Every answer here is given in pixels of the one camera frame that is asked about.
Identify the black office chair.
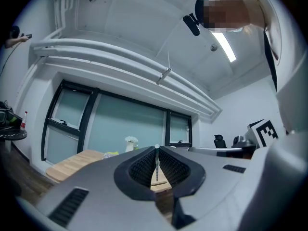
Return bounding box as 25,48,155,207
213,133,228,149

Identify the red-capped plastic bottle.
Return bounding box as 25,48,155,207
20,111,28,131

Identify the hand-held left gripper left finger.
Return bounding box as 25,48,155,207
36,146,173,231

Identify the black framed window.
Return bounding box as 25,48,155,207
40,79,99,162
166,109,193,147

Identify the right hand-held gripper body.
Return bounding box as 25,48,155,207
231,118,280,152

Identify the white insulated pipe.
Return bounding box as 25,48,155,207
32,47,217,120
30,38,222,114

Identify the person's head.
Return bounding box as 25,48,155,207
194,0,267,33

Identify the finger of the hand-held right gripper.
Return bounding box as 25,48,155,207
188,146,244,157

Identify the black head-mounted camera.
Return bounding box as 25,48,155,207
182,13,202,37

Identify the person's white crop top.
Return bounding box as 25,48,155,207
247,0,308,141

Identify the person's black jacket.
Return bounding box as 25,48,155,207
262,30,278,93

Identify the black marbled round table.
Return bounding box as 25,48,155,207
0,128,28,142

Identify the white vertical pipe bundle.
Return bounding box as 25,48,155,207
53,0,75,38

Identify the large frosted glass pane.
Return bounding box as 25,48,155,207
86,92,169,154

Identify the white pipe bracket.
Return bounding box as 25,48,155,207
155,66,173,86

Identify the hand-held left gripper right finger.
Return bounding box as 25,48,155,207
157,146,252,231

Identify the rectangular ceiling light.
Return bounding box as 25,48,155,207
211,31,237,63

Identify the clear plastic stick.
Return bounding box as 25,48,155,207
153,143,161,185

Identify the white yellow illustrated book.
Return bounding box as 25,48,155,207
102,151,120,160

